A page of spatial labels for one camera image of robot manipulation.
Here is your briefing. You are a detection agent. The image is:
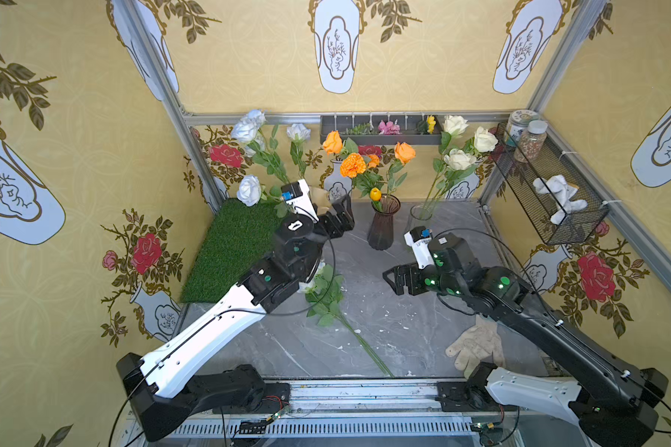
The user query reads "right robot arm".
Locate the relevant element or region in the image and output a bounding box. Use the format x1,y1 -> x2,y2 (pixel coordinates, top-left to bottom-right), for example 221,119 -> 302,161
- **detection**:
382,227 -> 668,446

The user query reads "pale blue rose top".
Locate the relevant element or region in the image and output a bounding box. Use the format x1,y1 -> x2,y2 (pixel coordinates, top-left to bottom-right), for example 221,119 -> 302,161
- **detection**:
242,135 -> 267,158

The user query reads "beige work glove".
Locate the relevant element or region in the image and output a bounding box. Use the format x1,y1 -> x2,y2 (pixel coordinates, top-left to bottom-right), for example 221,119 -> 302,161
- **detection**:
445,316 -> 506,377

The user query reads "pale blue rose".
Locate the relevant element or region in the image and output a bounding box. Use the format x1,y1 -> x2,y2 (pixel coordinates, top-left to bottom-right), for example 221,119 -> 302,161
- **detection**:
230,109 -> 291,184
242,135 -> 267,158
286,124 -> 311,179
237,175 -> 289,218
299,262 -> 394,378

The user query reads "bottle with colourful beads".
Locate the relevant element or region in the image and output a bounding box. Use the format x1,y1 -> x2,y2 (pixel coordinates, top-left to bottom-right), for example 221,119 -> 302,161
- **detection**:
514,120 -> 549,163

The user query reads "orange marigold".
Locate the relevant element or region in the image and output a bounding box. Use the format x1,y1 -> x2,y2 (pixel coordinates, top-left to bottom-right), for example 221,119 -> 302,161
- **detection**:
340,153 -> 367,179

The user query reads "black wire wall basket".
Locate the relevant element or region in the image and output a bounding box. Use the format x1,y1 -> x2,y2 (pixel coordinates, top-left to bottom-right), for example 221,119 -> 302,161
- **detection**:
492,123 -> 609,245

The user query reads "white cloth in basket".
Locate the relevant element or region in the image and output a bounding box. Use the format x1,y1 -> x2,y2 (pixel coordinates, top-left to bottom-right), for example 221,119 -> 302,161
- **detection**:
532,175 -> 588,225

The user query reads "pink flower in tray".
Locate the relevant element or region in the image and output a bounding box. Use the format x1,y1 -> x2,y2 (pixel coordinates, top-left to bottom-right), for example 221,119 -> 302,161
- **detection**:
378,121 -> 401,135

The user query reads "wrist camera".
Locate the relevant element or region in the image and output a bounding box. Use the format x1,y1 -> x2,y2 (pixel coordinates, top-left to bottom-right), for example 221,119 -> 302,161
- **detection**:
404,225 -> 434,270
281,179 -> 318,222

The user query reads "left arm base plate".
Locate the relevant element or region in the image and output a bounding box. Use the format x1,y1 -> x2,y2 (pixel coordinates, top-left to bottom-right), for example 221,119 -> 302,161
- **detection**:
245,382 -> 291,415

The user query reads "green artificial grass mat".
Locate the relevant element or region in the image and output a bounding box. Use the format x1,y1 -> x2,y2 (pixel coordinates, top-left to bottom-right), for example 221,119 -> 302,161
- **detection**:
181,199 -> 281,304

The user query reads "yellow flower in tray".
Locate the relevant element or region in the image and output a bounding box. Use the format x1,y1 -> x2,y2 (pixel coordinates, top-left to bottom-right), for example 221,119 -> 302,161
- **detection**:
426,115 -> 436,134

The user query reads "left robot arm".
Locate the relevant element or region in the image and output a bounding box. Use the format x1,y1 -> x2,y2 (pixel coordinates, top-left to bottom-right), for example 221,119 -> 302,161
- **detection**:
116,193 -> 355,443

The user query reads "glass jar with white lid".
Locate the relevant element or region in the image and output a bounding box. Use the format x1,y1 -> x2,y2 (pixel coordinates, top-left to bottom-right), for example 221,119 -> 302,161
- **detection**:
504,109 -> 540,147

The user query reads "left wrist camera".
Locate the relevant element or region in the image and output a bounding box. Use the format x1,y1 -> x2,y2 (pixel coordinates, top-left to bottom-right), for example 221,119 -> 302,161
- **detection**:
281,179 -> 318,222

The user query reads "grey wall planter tray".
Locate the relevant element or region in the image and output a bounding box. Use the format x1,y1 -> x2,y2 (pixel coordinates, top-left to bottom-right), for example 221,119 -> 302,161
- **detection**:
320,113 -> 442,146

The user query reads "white rose stem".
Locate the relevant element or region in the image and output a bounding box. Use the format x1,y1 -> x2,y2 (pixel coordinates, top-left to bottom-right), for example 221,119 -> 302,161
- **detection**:
423,115 -> 498,212

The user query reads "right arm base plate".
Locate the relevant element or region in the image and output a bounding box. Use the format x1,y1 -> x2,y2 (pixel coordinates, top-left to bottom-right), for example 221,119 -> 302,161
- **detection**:
435,381 -> 517,413

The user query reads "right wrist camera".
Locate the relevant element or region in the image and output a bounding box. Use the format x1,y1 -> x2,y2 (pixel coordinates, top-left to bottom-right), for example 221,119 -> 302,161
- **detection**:
404,225 -> 434,270

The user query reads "clear glass vase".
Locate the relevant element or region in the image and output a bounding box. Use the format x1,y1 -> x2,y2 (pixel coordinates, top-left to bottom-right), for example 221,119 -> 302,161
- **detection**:
406,203 -> 434,232

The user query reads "orange rose stem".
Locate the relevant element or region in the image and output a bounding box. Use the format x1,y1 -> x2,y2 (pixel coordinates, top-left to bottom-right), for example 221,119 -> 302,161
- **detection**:
389,143 -> 416,193

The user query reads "cream ruffled vase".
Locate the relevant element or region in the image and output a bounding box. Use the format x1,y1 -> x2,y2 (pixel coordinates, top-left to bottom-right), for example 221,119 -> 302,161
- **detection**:
309,186 -> 332,220

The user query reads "orange rose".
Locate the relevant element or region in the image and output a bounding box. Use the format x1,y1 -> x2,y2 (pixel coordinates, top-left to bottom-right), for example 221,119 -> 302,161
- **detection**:
367,154 -> 380,169
322,130 -> 343,156

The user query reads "purple glass vase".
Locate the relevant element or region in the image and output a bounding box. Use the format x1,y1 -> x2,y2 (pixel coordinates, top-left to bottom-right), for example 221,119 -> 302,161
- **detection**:
367,194 -> 401,251

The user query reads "yellow orange tulip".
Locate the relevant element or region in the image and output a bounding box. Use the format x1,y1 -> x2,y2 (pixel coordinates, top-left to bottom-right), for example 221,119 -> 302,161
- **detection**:
369,187 -> 384,212

